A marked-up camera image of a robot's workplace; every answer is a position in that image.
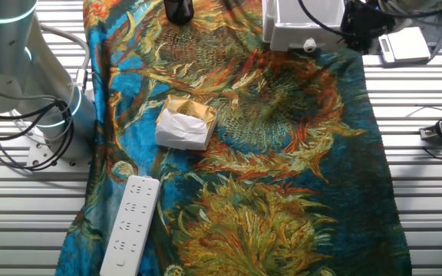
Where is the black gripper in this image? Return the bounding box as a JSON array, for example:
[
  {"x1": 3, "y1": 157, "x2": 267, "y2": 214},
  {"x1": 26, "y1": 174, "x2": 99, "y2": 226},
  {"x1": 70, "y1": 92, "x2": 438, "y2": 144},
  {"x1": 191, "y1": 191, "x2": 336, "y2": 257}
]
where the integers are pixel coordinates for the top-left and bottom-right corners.
[{"x1": 340, "y1": 0, "x2": 397, "y2": 53}]

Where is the white plastic drawer with knob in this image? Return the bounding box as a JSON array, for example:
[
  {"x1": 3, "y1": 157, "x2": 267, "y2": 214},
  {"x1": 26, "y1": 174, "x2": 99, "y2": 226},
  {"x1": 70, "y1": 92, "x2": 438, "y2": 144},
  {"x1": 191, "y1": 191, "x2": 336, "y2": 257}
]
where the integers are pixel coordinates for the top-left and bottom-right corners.
[{"x1": 262, "y1": 0, "x2": 347, "y2": 54}]

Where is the white digital scale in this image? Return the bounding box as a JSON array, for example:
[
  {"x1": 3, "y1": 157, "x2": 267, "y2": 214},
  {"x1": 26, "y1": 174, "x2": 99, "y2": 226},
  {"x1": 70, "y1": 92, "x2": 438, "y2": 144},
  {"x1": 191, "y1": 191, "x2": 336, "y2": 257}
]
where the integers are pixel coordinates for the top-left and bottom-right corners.
[{"x1": 377, "y1": 25, "x2": 432, "y2": 64}]

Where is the sunflower painting tablecloth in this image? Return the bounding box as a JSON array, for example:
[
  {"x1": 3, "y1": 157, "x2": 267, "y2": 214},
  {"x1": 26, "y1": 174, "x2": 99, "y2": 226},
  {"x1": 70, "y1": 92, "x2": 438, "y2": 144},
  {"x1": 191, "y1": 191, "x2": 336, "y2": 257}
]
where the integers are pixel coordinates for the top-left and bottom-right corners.
[{"x1": 54, "y1": 0, "x2": 413, "y2": 276}]

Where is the black pen holder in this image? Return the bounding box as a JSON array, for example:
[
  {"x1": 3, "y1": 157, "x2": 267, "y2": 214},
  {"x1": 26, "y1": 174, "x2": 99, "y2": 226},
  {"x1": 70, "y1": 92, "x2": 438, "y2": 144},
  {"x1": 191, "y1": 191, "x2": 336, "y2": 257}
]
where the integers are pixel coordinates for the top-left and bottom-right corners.
[{"x1": 163, "y1": 0, "x2": 195, "y2": 26}]

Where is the gold and white tissue box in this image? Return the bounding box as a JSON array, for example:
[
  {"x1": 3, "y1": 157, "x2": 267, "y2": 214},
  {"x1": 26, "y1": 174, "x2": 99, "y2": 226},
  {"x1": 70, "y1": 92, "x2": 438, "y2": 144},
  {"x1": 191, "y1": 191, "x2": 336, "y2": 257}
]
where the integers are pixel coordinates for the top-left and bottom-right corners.
[{"x1": 154, "y1": 94, "x2": 219, "y2": 152}]

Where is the white power strip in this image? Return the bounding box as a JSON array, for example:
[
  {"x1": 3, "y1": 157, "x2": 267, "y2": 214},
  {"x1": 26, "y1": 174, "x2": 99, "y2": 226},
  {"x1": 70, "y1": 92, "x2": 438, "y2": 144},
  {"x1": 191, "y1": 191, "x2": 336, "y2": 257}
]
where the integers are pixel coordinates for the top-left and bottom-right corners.
[{"x1": 99, "y1": 175, "x2": 162, "y2": 276}]

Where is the gray robot cable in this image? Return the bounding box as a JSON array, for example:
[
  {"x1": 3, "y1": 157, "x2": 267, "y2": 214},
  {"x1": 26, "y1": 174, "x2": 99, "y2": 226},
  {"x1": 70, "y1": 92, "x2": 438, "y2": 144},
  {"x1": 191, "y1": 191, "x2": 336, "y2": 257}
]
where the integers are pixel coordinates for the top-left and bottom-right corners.
[{"x1": 39, "y1": 23, "x2": 92, "y2": 95}]

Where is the black cable bundle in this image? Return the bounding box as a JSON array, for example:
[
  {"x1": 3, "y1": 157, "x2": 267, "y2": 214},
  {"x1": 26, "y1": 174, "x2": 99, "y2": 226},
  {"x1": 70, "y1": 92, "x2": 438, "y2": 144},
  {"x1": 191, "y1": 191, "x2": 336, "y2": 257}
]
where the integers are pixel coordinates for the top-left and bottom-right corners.
[{"x1": 0, "y1": 98, "x2": 75, "y2": 173}]

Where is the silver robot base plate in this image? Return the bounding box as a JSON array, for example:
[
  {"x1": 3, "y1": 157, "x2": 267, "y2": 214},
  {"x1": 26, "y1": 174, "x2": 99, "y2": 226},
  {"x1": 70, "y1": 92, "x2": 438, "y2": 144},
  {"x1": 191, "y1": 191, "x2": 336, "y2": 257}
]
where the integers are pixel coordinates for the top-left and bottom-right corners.
[{"x1": 26, "y1": 140, "x2": 92, "y2": 173}]

